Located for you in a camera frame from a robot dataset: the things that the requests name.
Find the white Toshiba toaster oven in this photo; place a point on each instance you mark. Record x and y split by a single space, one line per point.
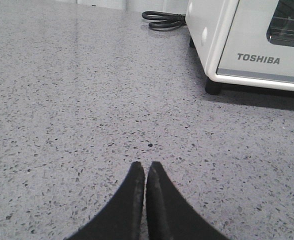
209 22

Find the metal wire oven rack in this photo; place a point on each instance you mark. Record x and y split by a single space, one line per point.
281 31

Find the oven glass door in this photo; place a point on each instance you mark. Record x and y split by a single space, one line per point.
247 52

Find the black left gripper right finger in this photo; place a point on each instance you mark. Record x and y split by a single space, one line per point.
169 216

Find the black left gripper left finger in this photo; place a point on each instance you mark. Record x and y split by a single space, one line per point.
120 219

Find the grey curtain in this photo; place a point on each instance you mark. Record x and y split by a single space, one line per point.
168 6

